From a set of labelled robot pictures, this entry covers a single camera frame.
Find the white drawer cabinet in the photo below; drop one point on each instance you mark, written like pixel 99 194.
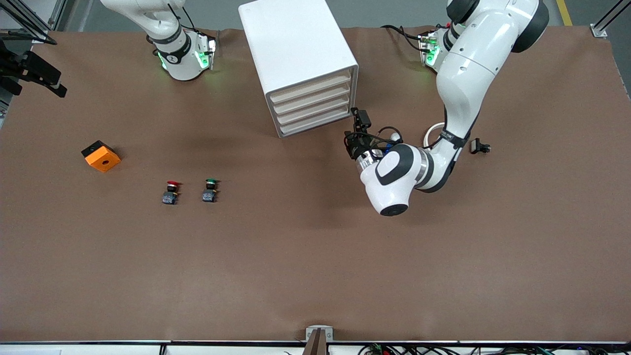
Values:
pixel 296 44

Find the aluminium frame post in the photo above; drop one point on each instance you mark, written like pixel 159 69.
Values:
pixel 42 35
pixel 604 24
pixel 56 15

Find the orange button enclosure box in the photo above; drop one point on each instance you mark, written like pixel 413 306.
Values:
pixel 103 160

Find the green push button switch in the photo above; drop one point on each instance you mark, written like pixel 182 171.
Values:
pixel 209 196

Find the white curved plastic piece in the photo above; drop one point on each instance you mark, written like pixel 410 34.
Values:
pixel 430 133

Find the small black component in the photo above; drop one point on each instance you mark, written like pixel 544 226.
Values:
pixel 476 146

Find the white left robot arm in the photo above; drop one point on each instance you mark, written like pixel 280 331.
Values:
pixel 463 74

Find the grey metal mount bracket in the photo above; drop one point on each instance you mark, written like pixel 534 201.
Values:
pixel 309 331

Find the brown table cover sheet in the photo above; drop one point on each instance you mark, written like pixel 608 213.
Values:
pixel 315 256

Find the metal table edge rail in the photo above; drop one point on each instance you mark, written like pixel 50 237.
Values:
pixel 98 342

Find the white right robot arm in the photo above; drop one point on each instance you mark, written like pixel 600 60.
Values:
pixel 182 69

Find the red push button switch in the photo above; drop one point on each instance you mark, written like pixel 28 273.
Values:
pixel 170 198

